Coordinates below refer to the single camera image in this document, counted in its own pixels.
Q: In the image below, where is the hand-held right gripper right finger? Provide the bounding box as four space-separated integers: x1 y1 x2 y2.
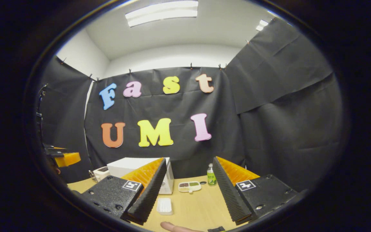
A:
212 156 305 225

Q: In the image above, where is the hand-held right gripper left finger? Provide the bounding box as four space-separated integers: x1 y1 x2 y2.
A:
73 157 167 225

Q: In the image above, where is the white microwave oven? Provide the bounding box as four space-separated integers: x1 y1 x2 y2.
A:
107 157 175 195

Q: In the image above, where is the small white rectangular plate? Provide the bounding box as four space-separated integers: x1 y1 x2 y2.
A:
157 198 174 216

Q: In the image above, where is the green label drink bottle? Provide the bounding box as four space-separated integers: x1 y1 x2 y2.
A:
207 163 217 186

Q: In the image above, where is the white toaster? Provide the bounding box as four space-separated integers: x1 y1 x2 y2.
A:
93 166 110 182

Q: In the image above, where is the white divided dish of beans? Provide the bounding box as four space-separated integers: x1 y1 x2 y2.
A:
178 181 202 193

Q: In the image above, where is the long ceiling light panel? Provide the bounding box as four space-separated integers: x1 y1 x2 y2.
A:
125 0 199 27

